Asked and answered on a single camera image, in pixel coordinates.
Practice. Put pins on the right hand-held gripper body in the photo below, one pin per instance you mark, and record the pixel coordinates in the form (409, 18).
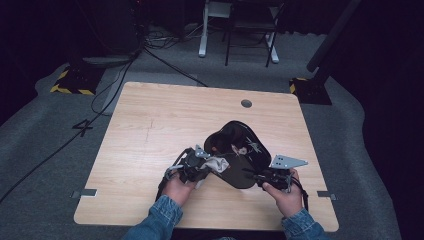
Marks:
(281, 173)

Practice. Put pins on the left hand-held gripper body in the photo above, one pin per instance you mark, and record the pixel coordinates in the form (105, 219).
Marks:
(193, 163)

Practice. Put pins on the white quilted cleaning cloth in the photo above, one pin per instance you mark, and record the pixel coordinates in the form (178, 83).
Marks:
(216, 165)

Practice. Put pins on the black lacquer tray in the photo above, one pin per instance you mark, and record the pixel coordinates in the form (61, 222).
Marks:
(238, 156)

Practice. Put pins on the person's right hand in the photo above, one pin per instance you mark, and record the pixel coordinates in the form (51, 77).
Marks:
(283, 198)

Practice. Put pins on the person's left hand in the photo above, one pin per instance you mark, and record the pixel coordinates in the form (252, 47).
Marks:
(178, 191)

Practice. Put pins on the black base, yellow striped tape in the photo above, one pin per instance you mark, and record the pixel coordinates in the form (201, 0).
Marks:
(78, 81)
(310, 91)

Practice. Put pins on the black slanted pole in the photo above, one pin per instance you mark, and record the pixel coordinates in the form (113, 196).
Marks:
(328, 40)

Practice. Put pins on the black folding chair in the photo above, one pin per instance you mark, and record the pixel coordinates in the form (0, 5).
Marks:
(248, 25)

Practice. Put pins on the grey floor carpet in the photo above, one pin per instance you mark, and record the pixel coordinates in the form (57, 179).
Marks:
(40, 173)

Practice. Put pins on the dark equipment stand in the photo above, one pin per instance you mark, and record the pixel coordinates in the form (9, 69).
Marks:
(110, 30)

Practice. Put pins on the grey metal table bracket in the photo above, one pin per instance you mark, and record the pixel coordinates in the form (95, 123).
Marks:
(326, 195)
(85, 193)

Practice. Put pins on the white desk frame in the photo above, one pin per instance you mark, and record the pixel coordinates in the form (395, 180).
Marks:
(203, 33)

